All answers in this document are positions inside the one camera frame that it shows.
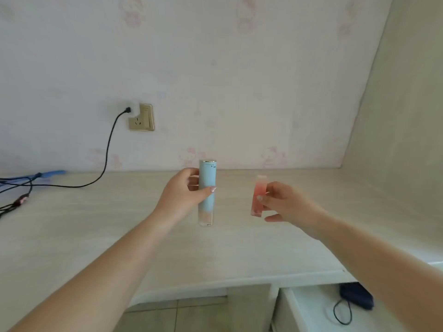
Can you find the pink lip gloss bottle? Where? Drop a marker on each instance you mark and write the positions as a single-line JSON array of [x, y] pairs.
[[258, 190]]

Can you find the person's right hand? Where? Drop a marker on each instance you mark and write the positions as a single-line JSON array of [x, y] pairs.
[[294, 207]]

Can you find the white drawer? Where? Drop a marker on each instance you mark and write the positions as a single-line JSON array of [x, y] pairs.
[[311, 307]]

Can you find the person's left hand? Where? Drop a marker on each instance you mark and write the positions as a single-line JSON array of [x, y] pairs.
[[176, 197]]

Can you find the gold wall socket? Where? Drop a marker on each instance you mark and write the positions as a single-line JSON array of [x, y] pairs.
[[145, 117]]

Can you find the person's right forearm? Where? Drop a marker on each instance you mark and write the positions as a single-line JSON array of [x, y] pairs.
[[380, 273]]

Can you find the navy power bank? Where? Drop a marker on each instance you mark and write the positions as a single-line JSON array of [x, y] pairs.
[[356, 297]]

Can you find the person's left forearm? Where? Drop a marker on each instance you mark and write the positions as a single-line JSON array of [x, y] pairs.
[[104, 273]]

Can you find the light blue spray bottle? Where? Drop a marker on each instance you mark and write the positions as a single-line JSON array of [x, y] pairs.
[[207, 176]]

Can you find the white plug adapter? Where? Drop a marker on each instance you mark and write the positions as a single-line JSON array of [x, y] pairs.
[[134, 110]]

